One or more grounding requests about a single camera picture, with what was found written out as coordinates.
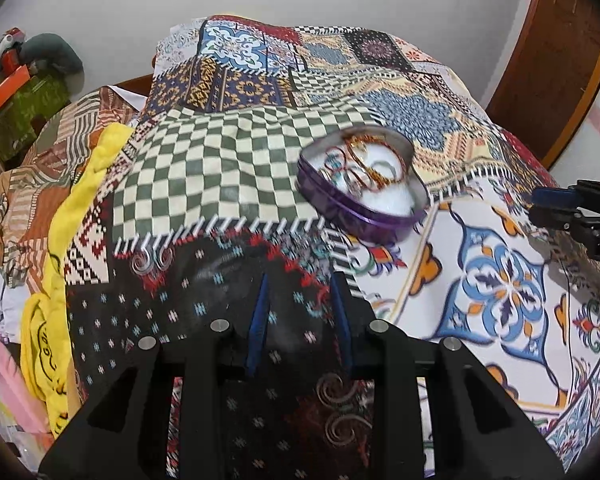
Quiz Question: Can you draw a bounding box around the orange box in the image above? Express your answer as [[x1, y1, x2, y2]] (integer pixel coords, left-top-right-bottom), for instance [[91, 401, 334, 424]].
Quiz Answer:
[[0, 64, 32, 116]]

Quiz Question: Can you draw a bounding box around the wooden bed frame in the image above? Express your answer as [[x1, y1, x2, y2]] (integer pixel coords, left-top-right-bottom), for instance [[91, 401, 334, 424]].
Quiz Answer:
[[111, 74, 155, 98]]

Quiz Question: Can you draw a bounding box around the white floral bedsheet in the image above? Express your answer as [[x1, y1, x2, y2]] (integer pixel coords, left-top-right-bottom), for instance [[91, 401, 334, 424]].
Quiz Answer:
[[155, 17, 207, 68]]

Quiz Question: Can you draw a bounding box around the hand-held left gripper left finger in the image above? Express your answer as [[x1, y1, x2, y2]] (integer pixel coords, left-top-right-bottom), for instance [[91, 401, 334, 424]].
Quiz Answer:
[[39, 272, 272, 480]]

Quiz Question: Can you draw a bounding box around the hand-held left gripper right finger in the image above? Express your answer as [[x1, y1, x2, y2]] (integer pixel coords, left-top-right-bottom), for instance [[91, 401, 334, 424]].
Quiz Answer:
[[329, 271, 567, 480]]

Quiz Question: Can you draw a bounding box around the green patterned box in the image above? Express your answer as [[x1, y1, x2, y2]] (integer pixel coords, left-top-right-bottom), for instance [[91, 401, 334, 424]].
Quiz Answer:
[[0, 72, 72, 150]]

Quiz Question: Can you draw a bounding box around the patchwork patterned blanket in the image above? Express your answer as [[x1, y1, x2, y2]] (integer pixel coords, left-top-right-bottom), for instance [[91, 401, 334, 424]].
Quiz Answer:
[[62, 14, 600, 480]]

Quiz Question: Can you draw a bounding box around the grey plush cloth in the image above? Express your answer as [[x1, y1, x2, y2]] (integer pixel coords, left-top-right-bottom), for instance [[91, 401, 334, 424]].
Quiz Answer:
[[19, 33, 85, 88]]

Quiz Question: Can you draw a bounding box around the yellow printed cloth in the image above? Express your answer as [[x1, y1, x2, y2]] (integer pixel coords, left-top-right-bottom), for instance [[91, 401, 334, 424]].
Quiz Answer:
[[20, 122, 136, 438]]

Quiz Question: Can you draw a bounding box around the wooden door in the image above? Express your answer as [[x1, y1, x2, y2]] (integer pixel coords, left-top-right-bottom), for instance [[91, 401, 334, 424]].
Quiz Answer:
[[485, 0, 600, 171]]

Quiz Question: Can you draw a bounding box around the pile of household clutter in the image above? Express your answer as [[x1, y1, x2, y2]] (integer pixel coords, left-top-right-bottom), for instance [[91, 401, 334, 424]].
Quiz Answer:
[[0, 26, 28, 111]]

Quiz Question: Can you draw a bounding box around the pink cloth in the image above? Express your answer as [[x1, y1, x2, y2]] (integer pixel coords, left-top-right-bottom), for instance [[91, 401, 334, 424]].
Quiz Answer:
[[0, 329, 51, 436]]

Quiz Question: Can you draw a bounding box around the brown striped cloth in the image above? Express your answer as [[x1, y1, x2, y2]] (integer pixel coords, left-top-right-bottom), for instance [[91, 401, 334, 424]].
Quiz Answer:
[[0, 85, 141, 286]]

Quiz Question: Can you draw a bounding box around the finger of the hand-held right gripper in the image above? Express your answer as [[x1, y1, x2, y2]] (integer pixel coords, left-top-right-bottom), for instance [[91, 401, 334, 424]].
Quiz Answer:
[[531, 186, 581, 212], [529, 205, 583, 235]]

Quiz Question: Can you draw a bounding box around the pile of bangle bracelets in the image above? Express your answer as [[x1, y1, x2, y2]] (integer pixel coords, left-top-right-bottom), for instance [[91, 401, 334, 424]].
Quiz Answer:
[[321, 132, 411, 196]]

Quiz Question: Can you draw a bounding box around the purple heart-shaped tin box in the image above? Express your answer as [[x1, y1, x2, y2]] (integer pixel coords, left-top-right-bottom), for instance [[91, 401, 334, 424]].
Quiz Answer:
[[296, 126, 429, 244]]

